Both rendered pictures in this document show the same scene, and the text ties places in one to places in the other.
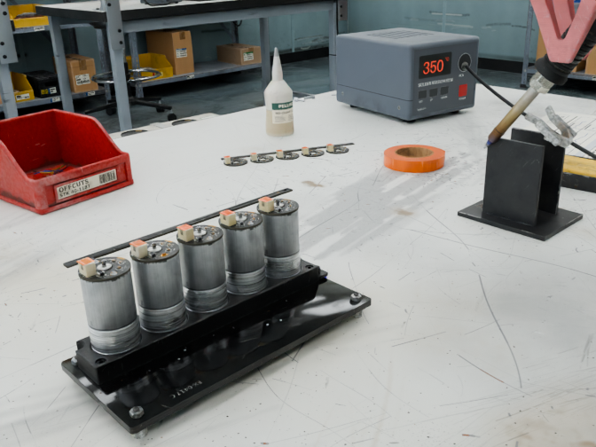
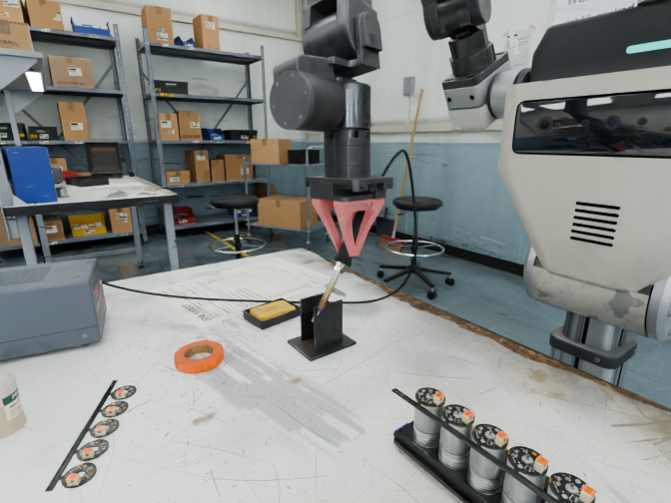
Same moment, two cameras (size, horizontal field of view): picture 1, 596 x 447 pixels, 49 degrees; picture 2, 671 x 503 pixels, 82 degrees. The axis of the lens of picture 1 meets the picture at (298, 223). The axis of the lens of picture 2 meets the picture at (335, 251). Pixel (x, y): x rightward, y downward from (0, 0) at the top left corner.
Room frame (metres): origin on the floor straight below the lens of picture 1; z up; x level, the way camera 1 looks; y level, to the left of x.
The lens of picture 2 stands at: (0.41, 0.30, 1.02)
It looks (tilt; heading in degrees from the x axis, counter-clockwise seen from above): 16 degrees down; 276
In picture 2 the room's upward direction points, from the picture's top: straight up
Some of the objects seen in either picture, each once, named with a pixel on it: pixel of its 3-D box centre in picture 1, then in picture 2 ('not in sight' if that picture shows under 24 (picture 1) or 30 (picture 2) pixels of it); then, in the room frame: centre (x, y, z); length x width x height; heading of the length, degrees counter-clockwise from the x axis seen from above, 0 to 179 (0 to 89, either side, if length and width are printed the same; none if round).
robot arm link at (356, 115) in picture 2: not in sight; (343, 108); (0.45, -0.19, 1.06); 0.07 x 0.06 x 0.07; 58
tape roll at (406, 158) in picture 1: (413, 157); (199, 355); (0.63, -0.12, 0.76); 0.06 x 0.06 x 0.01
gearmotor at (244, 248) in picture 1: (243, 258); (455, 440); (0.34, 0.03, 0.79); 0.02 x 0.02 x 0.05
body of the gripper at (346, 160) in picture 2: not in sight; (346, 161); (0.45, -0.19, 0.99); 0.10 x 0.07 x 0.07; 134
